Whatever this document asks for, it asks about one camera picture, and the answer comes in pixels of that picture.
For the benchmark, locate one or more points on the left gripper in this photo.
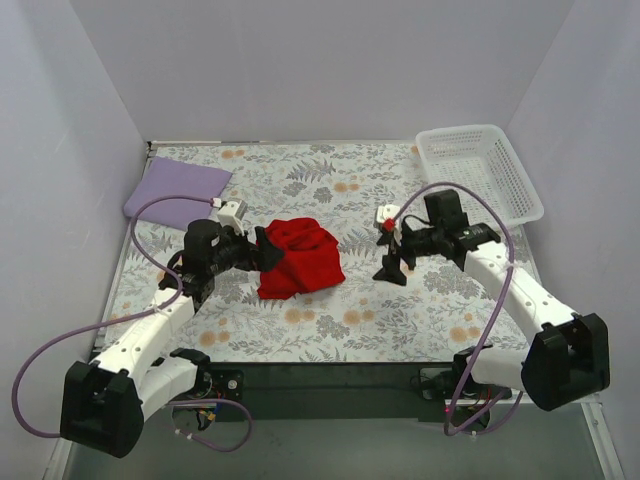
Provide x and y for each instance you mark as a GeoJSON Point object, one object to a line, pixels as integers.
{"type": "Point", "coordinates": [256, 250]}

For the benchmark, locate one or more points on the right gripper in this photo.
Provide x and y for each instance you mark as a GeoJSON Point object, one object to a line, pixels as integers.
{"type": "Point", "coordinates": [396, 245]}

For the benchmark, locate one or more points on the red t-shirt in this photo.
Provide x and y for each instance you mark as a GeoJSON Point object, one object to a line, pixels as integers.
{"type": "Point", "coordinates": [311, 259]}

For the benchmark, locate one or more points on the white plastic basket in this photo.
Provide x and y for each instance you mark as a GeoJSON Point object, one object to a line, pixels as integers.
{"type": "Point", "coordinates": [481, 158]}

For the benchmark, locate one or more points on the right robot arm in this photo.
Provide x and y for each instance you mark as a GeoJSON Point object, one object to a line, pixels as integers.
{"type": "Point", "coordinates": [568, 354]}

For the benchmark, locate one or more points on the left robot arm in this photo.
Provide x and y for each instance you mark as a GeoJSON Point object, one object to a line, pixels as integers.
{"type": "Point", "coordinates": [107, 401]}

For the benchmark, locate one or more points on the floral table mat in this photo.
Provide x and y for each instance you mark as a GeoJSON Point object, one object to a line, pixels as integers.
{"type": "Point", "coordinates": [439, 312]}

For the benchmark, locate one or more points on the folded lavender t-shirt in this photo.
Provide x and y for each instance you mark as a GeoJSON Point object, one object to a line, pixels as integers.
{"type": "Point", "coordinates": [166, 177]}

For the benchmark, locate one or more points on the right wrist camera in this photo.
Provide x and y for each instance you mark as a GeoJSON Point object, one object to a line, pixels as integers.
{"type": "Point", "coordinates": [386, 220]}

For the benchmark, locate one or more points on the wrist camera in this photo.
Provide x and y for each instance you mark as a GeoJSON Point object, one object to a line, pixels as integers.
{"type": "Point", "coordinates": [230, 214]}
{"type": "Point", "coordinates": [386, 220]}

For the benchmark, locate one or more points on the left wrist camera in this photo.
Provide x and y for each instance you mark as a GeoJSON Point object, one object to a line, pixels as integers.
{"type": "Point", "coordinates": [230, 214]}

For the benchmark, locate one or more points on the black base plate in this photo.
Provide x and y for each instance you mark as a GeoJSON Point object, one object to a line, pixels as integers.
{"type": "Point", "coordinates": [332, 390]}

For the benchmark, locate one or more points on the aluminium frame rail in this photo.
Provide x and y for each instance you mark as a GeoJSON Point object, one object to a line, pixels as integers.
{"type": "Point", "coordinates": [572, 442]}

